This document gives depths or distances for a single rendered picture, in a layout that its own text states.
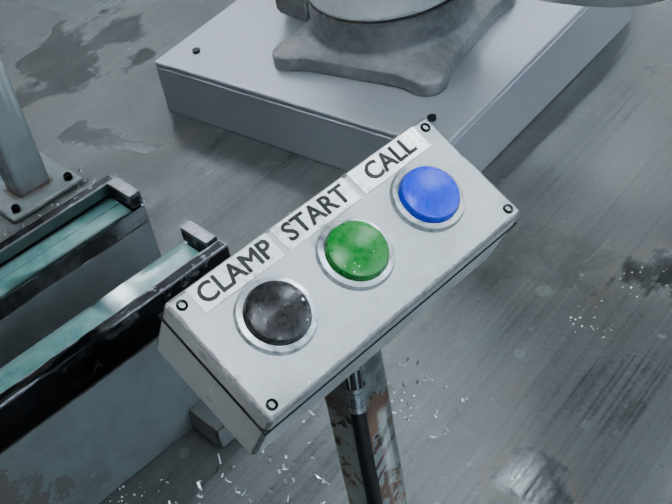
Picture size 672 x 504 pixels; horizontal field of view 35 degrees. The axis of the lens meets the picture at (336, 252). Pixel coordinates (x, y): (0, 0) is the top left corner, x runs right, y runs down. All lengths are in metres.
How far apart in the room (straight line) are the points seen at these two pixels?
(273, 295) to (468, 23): 0.59
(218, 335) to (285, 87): 0.58
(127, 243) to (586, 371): 0.35
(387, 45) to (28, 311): 0.40
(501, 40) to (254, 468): 0.48
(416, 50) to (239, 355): 0.57
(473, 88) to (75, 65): 0.51
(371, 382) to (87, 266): 0.31
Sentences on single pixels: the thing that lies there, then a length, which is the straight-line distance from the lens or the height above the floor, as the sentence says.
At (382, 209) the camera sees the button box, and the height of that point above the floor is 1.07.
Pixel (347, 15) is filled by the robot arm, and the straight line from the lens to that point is 0.98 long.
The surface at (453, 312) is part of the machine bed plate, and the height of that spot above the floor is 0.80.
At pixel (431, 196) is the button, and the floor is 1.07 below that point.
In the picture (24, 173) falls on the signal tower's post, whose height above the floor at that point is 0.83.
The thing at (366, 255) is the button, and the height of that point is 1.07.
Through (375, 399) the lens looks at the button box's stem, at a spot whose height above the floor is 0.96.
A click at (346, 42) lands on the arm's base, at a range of 0.99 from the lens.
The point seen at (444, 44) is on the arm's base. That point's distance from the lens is 0.99.
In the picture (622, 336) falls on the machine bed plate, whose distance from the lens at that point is 0.82.
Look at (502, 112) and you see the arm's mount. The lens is 0.98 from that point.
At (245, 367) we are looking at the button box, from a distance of 0.46.
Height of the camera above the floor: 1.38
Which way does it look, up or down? 40 degrees down
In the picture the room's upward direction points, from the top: 11 degrees counter-clockwise
